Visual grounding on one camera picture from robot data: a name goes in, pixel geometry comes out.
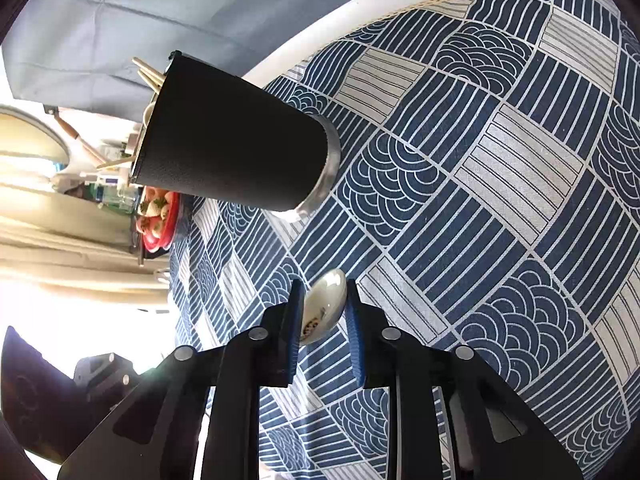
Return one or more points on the black utensil holder cup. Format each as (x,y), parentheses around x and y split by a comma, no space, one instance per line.
(225,145)

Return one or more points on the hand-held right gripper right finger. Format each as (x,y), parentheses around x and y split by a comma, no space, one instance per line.
(355,330)

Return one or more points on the red fruit basket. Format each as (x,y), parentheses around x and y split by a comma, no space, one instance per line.
(172,220)

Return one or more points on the pile of fruits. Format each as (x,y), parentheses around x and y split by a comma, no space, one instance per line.
(156,210)

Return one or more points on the white round table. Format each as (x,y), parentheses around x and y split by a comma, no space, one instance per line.
(380,15)

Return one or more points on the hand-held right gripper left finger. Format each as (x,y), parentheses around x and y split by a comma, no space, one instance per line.
(296,320)

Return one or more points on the cream spoon with bear print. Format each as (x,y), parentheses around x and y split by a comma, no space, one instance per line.
(325,300)

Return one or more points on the blue white patterned tablecloth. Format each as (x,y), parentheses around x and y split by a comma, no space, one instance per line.
(475,260)

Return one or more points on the cream curtain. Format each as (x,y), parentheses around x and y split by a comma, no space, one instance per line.
(60,255)

